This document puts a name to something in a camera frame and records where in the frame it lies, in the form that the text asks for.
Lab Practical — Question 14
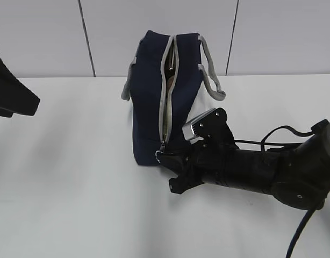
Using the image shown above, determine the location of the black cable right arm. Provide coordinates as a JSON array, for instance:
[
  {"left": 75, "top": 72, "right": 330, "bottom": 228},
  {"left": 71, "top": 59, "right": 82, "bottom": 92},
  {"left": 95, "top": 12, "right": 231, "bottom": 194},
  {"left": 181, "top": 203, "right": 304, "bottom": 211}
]
[{"left": 233, "top": 125, "right": 330, "bottom": 258}]

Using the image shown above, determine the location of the orange red mango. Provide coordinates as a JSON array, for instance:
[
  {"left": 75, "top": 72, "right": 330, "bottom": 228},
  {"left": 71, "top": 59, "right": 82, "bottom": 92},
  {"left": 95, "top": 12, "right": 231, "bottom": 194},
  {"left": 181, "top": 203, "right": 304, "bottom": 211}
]
[{"left": 166, "top": 76, "right": 174, "bottom": 92}]

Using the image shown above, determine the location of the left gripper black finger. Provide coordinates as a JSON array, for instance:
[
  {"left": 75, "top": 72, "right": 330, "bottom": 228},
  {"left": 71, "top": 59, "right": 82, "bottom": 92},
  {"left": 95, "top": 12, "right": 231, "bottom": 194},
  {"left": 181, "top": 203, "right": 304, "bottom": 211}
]
[{"left": 0, "top": 58, "right": 40, "bottom": 118}]

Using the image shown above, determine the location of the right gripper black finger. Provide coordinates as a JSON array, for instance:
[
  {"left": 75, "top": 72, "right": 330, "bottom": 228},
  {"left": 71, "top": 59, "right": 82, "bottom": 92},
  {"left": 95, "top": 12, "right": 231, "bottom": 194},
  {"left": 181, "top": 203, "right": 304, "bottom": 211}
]
[{"left": 159, "top": 152, "right": 191, "bottom": 175}]

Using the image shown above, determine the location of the navy and white lunch bag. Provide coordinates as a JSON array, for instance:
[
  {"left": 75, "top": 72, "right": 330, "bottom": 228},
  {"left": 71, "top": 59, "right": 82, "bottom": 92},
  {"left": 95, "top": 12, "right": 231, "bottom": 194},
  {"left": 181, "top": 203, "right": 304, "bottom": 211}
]
[{"left": 121, "top": 30, "right": 226, "bottom": 166}]

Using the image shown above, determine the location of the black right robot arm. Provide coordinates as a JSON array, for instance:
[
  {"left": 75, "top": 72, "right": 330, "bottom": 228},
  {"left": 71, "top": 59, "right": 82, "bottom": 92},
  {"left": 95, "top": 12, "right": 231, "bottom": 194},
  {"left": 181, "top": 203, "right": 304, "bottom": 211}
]
[{"left": 156, "top": 120, "right": 330, "bottom": 210}]

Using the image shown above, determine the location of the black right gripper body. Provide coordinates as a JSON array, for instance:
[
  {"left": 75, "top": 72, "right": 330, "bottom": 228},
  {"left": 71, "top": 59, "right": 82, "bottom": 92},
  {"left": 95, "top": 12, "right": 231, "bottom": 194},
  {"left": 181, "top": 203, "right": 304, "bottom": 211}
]
[{"left": 169, "top": 140, "right": 235, "bottom": 194}]

